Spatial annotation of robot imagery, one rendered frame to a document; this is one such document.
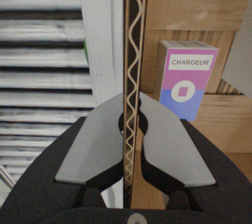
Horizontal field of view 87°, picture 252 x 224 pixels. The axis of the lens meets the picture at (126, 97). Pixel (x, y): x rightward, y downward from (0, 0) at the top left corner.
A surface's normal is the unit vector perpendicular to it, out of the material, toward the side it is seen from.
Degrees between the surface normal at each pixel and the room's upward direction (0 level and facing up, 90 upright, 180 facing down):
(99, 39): 0
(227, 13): 2
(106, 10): 0
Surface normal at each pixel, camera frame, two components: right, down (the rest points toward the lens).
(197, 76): -0.02, 0.52
